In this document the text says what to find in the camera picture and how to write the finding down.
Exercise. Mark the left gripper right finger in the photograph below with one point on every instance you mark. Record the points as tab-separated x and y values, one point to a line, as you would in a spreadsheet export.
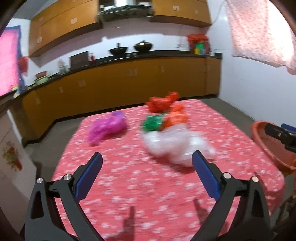
251	220

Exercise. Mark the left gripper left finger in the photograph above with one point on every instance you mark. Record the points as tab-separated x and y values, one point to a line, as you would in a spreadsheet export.
43	221

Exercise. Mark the magenta plastic bag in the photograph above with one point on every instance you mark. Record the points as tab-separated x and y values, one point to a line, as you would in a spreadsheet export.
103	128

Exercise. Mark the large red plastic bag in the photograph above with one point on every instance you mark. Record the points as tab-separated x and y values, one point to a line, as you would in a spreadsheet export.
162	104

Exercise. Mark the brown lower kitchen cabinets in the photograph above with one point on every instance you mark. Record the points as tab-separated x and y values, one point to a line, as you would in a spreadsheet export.
124	83

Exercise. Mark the red plastic basin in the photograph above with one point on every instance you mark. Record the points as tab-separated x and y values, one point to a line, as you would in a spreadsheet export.
283	159

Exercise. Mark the flower sticker white cabinet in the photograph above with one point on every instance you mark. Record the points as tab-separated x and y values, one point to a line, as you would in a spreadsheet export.
15	162

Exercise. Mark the pink floral tablecloth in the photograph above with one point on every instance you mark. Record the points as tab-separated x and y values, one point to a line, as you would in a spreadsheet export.
138	197

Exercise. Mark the clear white plastic bag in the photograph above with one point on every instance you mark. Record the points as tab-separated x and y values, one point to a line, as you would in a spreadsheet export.
177	144

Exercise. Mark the pink hanging floral cloth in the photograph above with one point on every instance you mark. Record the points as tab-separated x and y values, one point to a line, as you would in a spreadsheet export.
260	32

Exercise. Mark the small orange plastic bag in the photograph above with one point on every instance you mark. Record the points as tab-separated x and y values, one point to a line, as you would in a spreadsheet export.
175	116

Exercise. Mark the green plastic bag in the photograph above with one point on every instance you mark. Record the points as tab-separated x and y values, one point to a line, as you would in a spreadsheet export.
153	123

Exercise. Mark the stacked bowls on counter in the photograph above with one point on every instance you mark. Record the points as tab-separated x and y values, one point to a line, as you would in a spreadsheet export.
41	77

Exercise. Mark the clear jars on counter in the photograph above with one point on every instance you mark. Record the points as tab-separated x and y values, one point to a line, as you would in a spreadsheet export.
62	67

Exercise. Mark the dark cutting board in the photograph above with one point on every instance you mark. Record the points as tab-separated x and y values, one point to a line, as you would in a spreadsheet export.
79	60

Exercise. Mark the pink window curtain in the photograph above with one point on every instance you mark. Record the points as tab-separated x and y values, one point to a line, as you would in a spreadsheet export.
11	76

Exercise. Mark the black wok with lid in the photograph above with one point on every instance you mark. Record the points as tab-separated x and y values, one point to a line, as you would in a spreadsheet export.
143	46

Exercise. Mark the black wok left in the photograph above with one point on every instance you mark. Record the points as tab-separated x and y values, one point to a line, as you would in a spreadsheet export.
118	50

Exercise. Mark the brown upper cabinets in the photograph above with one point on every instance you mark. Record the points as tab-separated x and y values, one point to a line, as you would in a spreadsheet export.
64	20

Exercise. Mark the steel range hood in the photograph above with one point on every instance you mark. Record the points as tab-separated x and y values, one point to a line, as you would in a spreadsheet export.
112	10

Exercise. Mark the red bag hanging on wall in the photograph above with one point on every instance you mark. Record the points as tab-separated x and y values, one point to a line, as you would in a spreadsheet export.
23	64

